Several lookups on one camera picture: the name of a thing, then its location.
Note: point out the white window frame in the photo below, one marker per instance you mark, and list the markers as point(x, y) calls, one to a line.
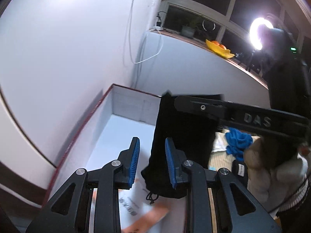
point(199, 6)

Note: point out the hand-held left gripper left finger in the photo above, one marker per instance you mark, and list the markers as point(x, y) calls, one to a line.
point(135, 160)

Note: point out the wooden windowsill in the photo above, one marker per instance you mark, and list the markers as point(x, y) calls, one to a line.
point(194, 40)

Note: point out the black cloth with white label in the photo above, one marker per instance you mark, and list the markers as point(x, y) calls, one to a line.
point(238, 171)

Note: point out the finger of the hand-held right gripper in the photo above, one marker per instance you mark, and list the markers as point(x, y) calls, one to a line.
point(194, 105)

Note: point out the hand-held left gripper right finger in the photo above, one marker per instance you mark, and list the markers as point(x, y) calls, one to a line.
point(170, 160)

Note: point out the white orange paper leaflet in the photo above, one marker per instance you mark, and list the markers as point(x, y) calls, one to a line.
point(136, 211)

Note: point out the person's right forearm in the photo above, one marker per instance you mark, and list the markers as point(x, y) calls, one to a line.
point(262, 182)

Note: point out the orange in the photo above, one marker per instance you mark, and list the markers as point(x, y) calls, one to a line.
point(222, 46)
point(215, 43)

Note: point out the yellow fruit bowl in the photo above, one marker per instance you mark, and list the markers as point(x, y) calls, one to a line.
point(220, 51)

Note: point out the power adapter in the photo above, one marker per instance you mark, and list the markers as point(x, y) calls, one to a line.
point(159, 21)

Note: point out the dark red cardboard box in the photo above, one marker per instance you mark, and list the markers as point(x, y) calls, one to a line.
point(126, 102)

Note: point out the blue fleece cloth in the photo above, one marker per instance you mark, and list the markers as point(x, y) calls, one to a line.
point(238, 140)

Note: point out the potted plant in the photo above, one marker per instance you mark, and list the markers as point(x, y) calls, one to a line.
point(188, 31)

